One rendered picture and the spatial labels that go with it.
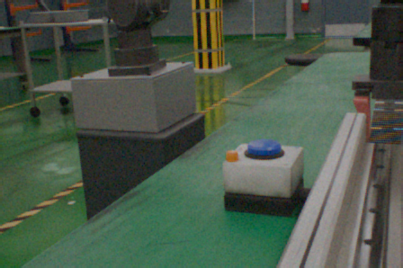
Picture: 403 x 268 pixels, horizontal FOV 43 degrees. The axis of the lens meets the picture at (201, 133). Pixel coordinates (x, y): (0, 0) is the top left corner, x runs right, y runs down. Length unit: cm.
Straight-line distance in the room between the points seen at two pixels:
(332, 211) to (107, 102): 68
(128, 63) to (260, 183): 50
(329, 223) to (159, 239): 23
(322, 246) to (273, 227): 22
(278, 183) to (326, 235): 22
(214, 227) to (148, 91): 44
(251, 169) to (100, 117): 50
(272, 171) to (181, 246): 13
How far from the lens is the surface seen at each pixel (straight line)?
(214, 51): 707
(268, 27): 1215
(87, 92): 102
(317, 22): 1188
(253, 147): 59
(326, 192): 43
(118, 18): 99
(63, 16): 474
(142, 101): 96
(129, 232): 57
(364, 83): 77
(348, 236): 45
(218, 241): 53
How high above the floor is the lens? 102
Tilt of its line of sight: 15 degrees down
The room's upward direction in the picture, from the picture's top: 3 degrees counter-clockwise
